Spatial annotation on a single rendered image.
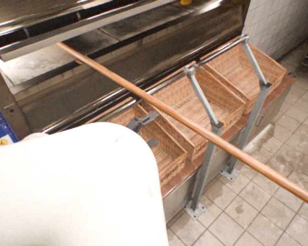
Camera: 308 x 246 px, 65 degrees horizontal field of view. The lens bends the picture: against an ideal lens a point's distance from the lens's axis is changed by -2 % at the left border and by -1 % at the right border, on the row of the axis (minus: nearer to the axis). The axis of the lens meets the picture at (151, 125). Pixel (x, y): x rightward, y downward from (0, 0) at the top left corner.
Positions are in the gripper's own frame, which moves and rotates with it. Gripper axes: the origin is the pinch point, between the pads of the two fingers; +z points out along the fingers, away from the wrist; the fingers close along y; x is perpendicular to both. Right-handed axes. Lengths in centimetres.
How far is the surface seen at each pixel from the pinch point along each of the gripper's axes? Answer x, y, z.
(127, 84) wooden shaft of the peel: -25.1, -0.8, 8.9
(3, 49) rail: -41, -24, -26
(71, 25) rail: -41.1, -24.0, -1.8
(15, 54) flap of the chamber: -41, -21, -23
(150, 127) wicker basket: -34, 48, 30
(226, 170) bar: 1, 119, 88
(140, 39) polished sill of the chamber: -55, 2, 43
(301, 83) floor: -7, 119, 264
